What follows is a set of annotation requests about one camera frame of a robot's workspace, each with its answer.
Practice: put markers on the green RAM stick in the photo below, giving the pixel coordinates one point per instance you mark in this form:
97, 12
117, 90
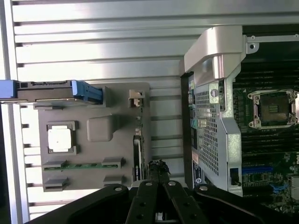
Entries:
81, 166

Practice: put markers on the grey open PC case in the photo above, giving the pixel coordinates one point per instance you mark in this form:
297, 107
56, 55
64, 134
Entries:
210, 140

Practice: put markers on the grey plastic parts rack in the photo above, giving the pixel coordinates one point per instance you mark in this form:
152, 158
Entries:
98, 151

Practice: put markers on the blue SATA connector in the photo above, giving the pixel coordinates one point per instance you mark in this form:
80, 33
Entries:
278, 188

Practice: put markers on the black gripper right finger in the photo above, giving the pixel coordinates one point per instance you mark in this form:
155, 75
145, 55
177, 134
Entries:
182, 205

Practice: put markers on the hard disk blue carrier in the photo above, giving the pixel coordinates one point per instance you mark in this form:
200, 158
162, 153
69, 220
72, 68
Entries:
46, 92

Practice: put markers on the silver CPU chip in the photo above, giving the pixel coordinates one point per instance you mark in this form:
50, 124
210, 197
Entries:
59, 140

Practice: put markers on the blue expansion slot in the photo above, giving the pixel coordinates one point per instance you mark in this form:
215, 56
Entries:
257, 170

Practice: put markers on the metal CPU socket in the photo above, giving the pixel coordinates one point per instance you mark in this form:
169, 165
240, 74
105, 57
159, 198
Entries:
273, 109

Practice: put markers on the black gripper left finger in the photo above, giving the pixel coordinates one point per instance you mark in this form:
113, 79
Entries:
142, 203

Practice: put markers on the green motherboard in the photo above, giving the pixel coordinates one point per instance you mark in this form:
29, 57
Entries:
261, 149

